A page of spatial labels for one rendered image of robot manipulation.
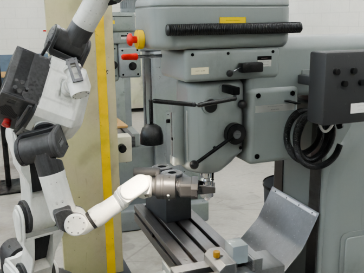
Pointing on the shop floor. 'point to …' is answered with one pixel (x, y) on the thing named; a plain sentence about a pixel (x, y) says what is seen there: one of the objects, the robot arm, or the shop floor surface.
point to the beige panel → (93, 150)
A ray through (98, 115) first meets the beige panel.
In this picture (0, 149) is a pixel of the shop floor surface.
